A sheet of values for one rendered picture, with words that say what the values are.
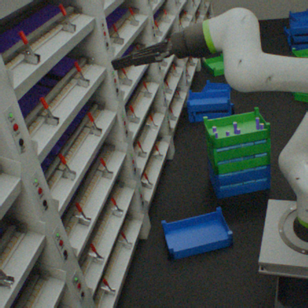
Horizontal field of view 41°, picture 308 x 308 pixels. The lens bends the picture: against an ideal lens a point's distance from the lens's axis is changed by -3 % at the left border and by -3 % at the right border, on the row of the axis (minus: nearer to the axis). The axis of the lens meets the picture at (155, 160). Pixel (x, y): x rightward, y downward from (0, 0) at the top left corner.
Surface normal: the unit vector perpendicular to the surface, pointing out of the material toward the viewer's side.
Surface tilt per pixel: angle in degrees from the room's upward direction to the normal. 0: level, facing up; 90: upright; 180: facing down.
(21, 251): 21
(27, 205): 90
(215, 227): 0
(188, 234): 0
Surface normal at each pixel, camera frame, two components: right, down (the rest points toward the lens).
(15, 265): 0.20, -0.77
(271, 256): -0.18, -0.77
